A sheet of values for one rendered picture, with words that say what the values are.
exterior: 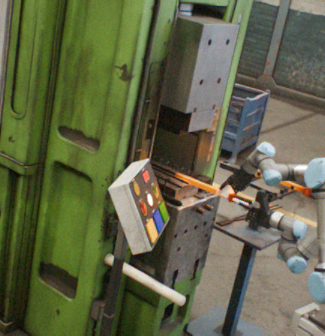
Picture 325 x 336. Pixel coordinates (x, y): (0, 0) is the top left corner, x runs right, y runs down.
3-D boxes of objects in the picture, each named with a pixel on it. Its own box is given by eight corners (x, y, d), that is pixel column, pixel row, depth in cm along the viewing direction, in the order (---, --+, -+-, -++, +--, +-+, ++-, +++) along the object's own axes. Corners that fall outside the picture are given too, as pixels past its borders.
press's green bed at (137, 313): (186, 340, 349) (203, 268, 333) (145, 367, 320) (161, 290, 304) (114, 296, 378) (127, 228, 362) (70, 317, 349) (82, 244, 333)
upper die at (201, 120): (211, 127, 298) (215, 109, 295) (188, 132, 283) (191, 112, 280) (145, 103, 321) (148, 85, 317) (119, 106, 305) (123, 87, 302)
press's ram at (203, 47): (230, 106, 306) (248, 25, 292) (185, 113, 276) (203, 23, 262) (164, 83, 328) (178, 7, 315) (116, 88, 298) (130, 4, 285)
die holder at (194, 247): (204, 268, 333) (221, 193, 318) (161, 290, 304) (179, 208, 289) (127, 227, 363) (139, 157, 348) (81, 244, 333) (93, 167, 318)
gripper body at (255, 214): (243, 220, 282) (266, 230, 276) (247, 203, 279) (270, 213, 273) (251, 216, 288) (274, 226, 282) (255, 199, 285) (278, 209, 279)
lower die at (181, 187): (197, 194, 310) (200, 178, 307) (173, 202, 295) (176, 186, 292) (133, 166, 332) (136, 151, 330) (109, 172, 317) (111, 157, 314)
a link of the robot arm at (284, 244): (279, 265, 270) (285, 242, 266) (272, 253, 280) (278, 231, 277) (296, 267, 271) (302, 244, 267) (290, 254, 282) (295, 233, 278)
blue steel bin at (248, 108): (258, 149, 737) (273, 90, 713) (235, 164, 669) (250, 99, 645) (170, 121, 783) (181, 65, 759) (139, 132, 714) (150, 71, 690)
